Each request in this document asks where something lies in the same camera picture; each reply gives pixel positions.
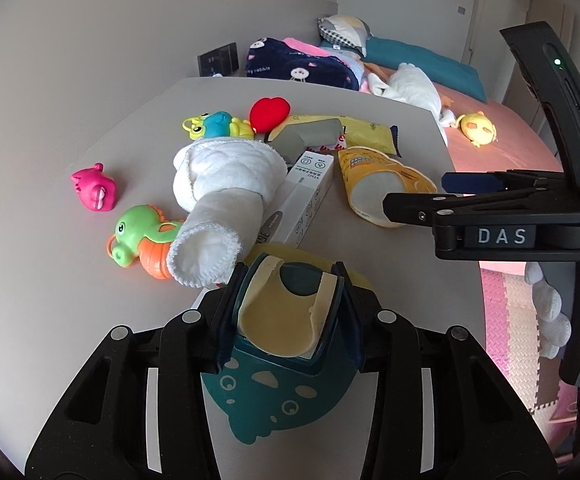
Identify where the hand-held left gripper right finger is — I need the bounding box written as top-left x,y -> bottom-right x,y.
332,261 -> 556,480

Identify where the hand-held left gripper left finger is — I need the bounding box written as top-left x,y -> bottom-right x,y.
24,262 -> 245,480

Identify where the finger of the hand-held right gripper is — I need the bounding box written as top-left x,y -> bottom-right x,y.
382,184 -> 580,228
441,169 -> 568,196

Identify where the yellow snack bag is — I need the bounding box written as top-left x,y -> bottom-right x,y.
337,146 -> 438,229

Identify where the person's right hand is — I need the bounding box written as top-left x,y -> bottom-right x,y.
524,262 -> 572,361

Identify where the yellow duck plush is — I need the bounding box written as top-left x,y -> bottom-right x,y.
457,111 -> 498,148

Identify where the flat yellow packet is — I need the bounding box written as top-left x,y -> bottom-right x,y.
290,114 -> 401,156

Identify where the long white carton box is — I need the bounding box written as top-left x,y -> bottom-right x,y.
255,150 -> 335,249

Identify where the white wardrobe door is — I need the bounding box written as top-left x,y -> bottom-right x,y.
471,0 -> 537,106

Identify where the white plush toy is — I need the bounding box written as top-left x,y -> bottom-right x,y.
367,62 -> 456,128

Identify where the grey packet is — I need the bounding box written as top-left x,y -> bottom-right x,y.
268,117 -> 343,163

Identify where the green and orange toy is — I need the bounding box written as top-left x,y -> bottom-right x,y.
106,203 -> 191,281

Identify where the teal pillow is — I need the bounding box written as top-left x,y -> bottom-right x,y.
365,36 -> 487,102

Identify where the white rolled cloth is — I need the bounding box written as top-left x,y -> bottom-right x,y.
166,137 -> 289,289

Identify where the pastel foam floor mat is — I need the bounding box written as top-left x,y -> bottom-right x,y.
480,267 -> 578,426

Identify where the pale blue folded cloth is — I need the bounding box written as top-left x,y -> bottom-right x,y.
320,46 -> 368,78

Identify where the red heart toy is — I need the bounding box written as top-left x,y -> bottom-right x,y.
249,96 -> 291,136

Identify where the pink rubber toy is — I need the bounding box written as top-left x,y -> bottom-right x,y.
71,162 -> 118,212

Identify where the navy printed blanket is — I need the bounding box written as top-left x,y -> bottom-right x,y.
245,37 -> 363,92

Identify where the chequered pillow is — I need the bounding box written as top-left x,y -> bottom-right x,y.
317,14 -> 373,58

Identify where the pink folded cloth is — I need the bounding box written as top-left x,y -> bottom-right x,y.
284,37 -> 327,56

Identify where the yellow-green frog toy blue back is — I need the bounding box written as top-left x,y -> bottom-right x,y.
182,111 -> 255,141

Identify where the black wall socket panel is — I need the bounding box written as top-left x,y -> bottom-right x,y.
198,42 -> 239,77

